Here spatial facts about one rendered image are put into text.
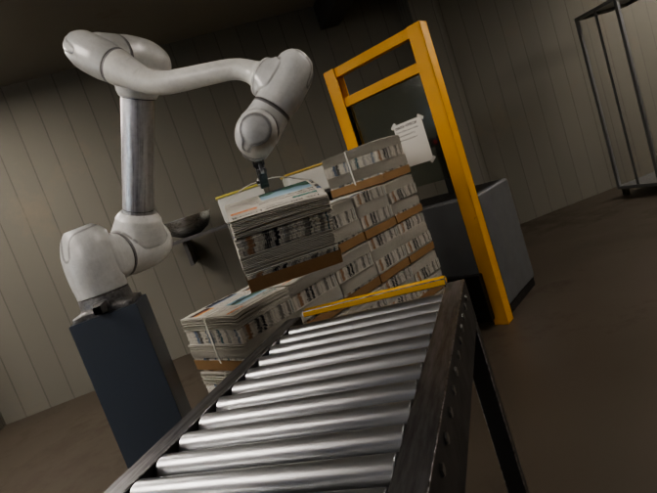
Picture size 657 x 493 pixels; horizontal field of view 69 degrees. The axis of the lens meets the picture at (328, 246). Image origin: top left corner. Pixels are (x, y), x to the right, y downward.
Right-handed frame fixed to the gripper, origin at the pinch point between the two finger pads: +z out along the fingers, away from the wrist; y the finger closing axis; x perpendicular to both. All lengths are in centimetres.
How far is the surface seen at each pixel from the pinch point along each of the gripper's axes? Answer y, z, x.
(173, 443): 56, -62, -34
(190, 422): 55, -56, -32
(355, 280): 55, 63, 31
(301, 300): 53, 41, 3
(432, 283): 50, -31, 33
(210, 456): 56, -73, -27
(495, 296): 100, 117, 121
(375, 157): 2, 89, 67
